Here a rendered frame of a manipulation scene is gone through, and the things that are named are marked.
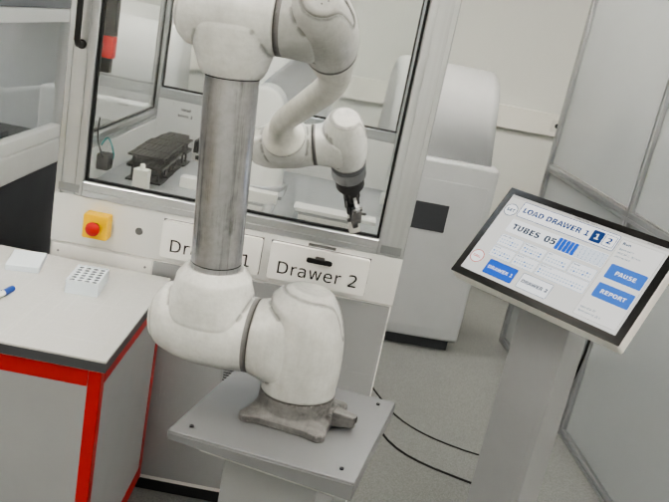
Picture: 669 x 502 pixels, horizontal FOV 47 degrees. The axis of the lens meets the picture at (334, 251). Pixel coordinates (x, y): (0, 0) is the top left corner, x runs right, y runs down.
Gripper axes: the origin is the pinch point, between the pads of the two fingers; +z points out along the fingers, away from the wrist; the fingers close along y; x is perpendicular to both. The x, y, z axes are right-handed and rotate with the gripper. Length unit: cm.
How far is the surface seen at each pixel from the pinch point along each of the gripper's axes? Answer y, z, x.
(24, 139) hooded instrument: 91, 20, 95
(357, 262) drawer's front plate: -5.1, 11.4, 1.0
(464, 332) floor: 71, 221, -75
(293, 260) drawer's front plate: 1.0, 10.2, 18.6
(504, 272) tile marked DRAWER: -25.7, 5.4, -34.3
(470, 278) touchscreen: -22.2, 9.1, -26.2
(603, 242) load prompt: -31, -4, -59
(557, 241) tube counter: -24, 0, -50
